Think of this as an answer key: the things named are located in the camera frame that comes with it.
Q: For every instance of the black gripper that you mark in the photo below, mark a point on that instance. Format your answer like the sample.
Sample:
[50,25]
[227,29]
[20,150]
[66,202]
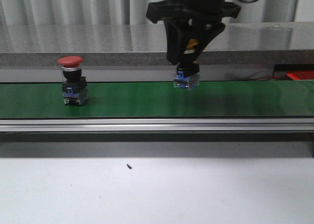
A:
[185,41]

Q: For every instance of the right grey stone slab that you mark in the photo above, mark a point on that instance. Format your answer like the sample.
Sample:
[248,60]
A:
[264,43]

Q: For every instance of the grey stone slab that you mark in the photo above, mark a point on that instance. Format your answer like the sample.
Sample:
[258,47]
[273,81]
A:
[98,45]
[264,43]

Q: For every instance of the green conveyor belt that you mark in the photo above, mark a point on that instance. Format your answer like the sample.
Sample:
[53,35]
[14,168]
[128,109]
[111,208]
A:
[276,98]

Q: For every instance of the red plastic bin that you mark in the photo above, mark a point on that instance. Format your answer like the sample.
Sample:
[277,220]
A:
[301,75]

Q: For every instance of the left grey stone slab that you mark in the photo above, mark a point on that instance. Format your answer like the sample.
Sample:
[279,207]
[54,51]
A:
[98,45]

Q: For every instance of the grey pleated curtain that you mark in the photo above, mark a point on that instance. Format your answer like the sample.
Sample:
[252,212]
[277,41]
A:
[133,12]

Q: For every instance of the aluminium conveyor side rail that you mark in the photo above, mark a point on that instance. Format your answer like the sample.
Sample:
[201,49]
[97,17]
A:
[174,124]

